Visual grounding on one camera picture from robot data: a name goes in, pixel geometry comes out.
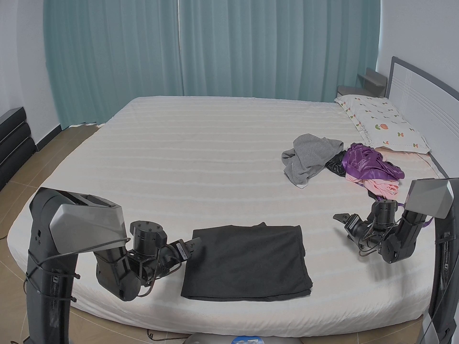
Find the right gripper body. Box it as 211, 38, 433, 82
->
345, 214, 366, 240

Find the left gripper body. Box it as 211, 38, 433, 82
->
168, 239, 191, 265

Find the black T-shirt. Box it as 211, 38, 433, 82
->
180, 222, 313, 302

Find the bed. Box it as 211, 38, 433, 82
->
7, 57, 459, 338

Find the pink garment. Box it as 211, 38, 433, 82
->
346, 176, 400, 198

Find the black shiny garment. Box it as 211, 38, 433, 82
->
326, 151, 348, 177

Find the purple satin garment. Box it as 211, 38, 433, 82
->
341, 143, 434, 228

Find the grey garment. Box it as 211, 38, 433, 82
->
281, 134, 345, 187

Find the white printed pillow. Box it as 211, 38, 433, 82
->
334, 94, 432, 155

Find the grey bedside table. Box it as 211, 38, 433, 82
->
337, 67, 388, 97

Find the blue-green curtain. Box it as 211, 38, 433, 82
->
177, 0, 381, 103
43, 0, 185, 128

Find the black chest of drawers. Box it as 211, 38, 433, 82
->
0, 106, 36, 191

